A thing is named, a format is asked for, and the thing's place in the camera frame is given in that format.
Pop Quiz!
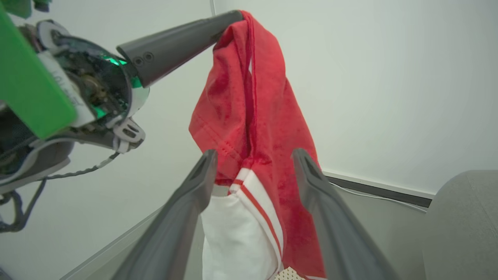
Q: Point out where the grey fabric sofa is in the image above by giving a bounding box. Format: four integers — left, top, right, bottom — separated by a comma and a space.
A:
422, 170, 498, 280

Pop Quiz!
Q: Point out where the thin braided grey cable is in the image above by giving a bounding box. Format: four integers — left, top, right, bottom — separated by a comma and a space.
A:
46, 152, 120, 180

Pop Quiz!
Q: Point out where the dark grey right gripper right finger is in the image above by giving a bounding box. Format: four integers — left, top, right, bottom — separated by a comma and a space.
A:
292, 149, 400, 280

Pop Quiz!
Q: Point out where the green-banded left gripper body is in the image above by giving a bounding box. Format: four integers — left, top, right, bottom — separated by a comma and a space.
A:
0, 8, 151, 154

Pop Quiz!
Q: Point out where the white floor cable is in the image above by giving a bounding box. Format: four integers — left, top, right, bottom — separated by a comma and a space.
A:
330, 182, 428, 214

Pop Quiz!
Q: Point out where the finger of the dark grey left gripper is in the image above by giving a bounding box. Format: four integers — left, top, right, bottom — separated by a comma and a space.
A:
116, 10, 244, 88

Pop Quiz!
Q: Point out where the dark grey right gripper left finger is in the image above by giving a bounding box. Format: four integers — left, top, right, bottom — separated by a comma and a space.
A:
111, 149, 218, 280

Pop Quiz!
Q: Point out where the silver and black baseboard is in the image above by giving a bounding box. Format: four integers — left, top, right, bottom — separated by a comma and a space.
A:
322, 171, 433, 208

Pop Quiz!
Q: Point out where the black left camera cable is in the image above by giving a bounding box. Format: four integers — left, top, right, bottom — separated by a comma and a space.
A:
0, 179, 47, 234

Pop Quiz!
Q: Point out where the cream perforated laundry basket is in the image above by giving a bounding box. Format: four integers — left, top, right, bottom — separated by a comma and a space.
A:
274, 266, 308, 280

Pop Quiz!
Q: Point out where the red and white shirt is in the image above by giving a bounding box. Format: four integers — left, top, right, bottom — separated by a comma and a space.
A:
189, 10, 328, 280

